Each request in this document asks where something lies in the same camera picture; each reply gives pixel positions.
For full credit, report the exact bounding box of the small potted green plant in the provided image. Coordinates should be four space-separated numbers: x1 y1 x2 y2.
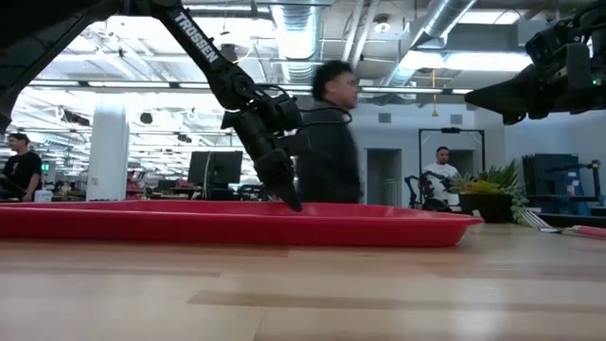
449 159 530 226

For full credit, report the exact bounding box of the red plastic tray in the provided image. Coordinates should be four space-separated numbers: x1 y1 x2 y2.
0 199 484 248

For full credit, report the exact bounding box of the silver ceiling air duct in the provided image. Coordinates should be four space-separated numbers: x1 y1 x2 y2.
268 0 329 86
383 0 479 89

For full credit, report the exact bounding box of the grey door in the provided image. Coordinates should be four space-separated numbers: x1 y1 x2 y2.
366 148 402 208

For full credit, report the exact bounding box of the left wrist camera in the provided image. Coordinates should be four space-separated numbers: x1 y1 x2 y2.
264 93 304 136

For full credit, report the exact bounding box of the blue storage rack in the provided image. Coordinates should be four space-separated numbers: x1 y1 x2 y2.
522 153 582 217

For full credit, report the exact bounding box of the white square pillar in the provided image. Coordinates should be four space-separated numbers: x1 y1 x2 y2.
86 104 130 203

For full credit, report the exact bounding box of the pink handled fork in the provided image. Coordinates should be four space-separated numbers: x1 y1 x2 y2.
523 209 606 241

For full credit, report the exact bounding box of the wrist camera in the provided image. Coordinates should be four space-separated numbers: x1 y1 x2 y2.
524 21 577 67
264 93 304 136

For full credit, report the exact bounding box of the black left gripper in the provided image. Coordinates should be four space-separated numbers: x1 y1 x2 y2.
221 106 304 213

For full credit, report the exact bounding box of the black computer monitor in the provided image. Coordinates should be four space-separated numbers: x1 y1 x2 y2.
187 150 244 187

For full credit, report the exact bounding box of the black tall stand frame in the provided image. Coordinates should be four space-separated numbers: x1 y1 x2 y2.
418 126 487 167

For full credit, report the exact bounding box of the person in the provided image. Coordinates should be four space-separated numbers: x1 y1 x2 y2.
295 60 364 205
0 132 44 203
422 145 461 207

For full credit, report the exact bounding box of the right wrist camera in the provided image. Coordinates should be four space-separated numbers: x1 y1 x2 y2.
524 21 577 67

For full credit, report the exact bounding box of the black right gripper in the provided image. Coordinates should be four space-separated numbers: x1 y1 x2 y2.
463 42 606 126

